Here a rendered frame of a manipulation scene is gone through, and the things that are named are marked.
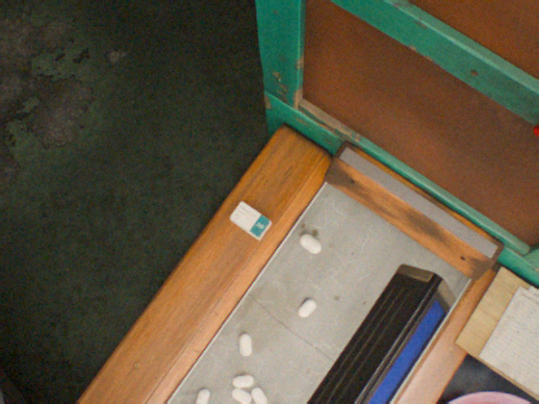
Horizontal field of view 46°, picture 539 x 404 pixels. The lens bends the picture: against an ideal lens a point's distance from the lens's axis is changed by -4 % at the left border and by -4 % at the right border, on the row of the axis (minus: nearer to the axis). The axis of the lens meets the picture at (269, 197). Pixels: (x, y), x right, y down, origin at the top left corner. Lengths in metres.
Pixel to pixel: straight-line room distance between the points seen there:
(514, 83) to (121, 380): 0.75
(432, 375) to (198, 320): 0.39
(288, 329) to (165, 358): 0.21
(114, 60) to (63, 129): 0.27
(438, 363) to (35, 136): 1.45
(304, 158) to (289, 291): 0.23
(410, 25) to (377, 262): 0.54
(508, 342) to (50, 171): 1.43
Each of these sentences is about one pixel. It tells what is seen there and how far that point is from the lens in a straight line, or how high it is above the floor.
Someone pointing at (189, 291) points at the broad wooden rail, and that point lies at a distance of 1.08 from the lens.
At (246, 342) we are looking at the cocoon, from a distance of 1.07.
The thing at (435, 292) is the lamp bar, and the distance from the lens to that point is 0.74.
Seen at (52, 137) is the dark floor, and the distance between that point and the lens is 2.09.
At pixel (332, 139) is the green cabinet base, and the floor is 0.82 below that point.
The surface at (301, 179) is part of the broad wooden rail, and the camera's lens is 1.11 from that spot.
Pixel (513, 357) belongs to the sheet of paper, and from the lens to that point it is 1.11.
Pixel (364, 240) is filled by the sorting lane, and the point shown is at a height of 0.74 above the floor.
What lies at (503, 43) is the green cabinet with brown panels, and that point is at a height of 1.29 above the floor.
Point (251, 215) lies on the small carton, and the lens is 1.08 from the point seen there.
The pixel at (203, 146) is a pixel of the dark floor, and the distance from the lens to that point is 1.96.
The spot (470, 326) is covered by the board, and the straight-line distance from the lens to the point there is 1.09.
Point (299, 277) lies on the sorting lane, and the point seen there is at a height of 0.74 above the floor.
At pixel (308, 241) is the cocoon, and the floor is 0.76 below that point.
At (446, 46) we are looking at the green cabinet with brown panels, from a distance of 0.67.
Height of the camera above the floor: 1.83
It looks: 75 degrees down
